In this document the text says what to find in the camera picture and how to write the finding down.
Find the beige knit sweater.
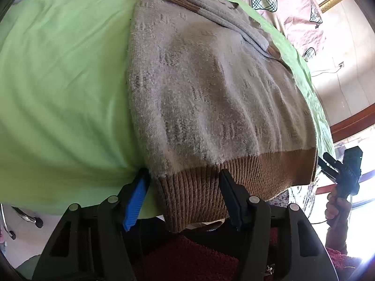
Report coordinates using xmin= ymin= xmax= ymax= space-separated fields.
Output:
xmin=127 ymin=0 xmax=317 ymax=232

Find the person's right forearm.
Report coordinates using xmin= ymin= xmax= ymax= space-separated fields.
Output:
xmin=325 ymin=224 xmax=348 ymax=255

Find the person's right hand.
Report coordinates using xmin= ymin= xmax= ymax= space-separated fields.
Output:
xmin=325 ymin=185 xmax=352 ymax=228

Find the green bed sheet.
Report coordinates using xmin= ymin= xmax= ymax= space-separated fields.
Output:
xmin=0 ymin=0 xmax=335 ymax=217

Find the chair with metal legs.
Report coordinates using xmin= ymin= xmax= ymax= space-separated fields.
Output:
xmin=0 ymin=203 xmax=45 ymax=240

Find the pink heart-pattern quilt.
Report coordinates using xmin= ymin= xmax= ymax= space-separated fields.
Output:
xmin=243 ymin=0 xmax=325 ymax=61

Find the red wooden window frame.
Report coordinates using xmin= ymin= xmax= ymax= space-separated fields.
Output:
xmin=330 ymin=104 xmax=375 ymax=143

